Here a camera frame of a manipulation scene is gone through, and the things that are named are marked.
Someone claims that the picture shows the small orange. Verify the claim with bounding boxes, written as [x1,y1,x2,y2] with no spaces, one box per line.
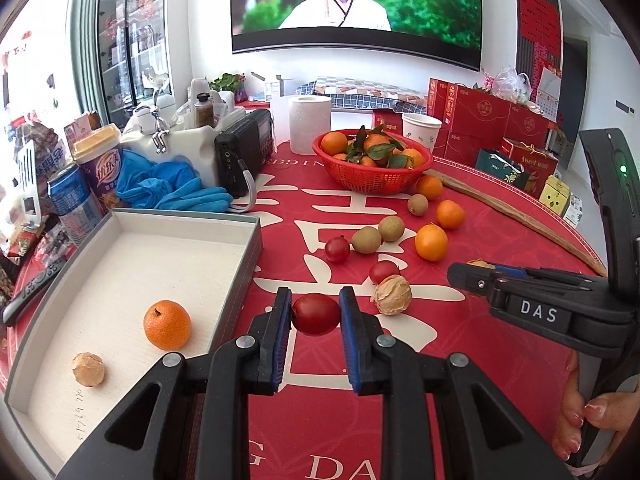
[414,223,448,262]

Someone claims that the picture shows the large orange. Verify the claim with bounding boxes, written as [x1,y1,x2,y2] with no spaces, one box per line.
[143,300,192,351]

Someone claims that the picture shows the small husked physalis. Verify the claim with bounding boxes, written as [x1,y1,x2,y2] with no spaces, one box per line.
[371,275,412,316]

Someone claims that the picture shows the red cherry tomato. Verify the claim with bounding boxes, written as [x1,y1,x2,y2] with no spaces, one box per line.
[324,236,350,263]
[369,260,400,285]
[292,292,341,337]

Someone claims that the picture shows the brown kiwi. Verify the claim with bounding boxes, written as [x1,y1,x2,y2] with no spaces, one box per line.
[378,216,406,243]
[350,226,383,255]

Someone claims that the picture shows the large husked physalis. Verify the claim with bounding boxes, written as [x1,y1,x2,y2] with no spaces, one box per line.
[467,259,496,270]

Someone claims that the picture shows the person right hand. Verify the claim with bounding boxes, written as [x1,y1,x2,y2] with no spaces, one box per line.
[551,350,639,465]

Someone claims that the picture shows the long wooden back scratcher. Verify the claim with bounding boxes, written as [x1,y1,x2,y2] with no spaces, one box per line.
[426,170,608,278]

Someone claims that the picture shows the yellow carton box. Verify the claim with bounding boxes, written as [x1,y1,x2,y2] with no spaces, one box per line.
[539,174,570,217]

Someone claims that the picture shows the kiwi beside basket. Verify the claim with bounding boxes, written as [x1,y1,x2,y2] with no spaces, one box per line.
[407,194,428,217]

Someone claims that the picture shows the red sweet gift bag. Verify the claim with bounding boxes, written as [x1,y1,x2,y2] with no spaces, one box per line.
[500,138,559,198]

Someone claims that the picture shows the dark green gift bag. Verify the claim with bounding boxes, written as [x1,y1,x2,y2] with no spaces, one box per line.
[475,150,529,191]

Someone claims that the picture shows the orange beside basket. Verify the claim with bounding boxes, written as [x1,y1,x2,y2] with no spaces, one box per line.
[416,174,444,200]

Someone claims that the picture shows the red round tablecloth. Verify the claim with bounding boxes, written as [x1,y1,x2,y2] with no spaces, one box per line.
[8,140,609,480]

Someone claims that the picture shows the grey gift box tray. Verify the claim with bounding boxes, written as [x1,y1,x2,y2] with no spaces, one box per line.
[4,209,262,479]

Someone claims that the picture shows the red plastic fruit basket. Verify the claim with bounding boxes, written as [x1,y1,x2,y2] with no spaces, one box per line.
[312,129,434,195]

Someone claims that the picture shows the red gift box stack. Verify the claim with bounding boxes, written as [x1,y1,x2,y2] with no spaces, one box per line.
[371,77,557,158]

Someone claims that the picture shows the floral paper cup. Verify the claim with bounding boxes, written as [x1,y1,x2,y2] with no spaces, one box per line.
[402,113,442,151]

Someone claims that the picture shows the oranges with leaves in basket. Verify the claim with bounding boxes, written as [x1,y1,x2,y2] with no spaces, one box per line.
[319,126,426,169]

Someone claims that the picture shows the blue rubber gloves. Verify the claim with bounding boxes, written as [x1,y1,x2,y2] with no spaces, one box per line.
[116,150,233,212]

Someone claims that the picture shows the blue drink can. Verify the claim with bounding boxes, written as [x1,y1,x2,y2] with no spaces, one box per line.
[48,162,103,247]

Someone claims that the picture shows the black remote control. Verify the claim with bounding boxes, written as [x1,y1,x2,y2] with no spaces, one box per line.
[2,257,67,327]

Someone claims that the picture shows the snack packages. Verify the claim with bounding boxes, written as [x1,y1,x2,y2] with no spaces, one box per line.
[0,112,104,306]

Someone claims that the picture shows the black portable radio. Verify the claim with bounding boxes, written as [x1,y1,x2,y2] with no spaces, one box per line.
[215,108,273,198]

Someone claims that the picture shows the white paper towel roll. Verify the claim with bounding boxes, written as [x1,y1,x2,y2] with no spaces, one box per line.
[288,96,332,155]

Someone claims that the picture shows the purple milk tea cup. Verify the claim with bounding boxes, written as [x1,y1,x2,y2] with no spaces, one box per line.
[73,124,122,212]

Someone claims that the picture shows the brown spice bottle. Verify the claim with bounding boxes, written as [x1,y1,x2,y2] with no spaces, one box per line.
[194,92,216,128]

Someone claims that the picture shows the potted green plant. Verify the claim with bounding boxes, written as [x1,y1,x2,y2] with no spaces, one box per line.
[209,73,248,103]

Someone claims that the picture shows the wall television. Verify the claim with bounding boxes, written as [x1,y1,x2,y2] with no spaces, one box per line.
[230,0,483,70]

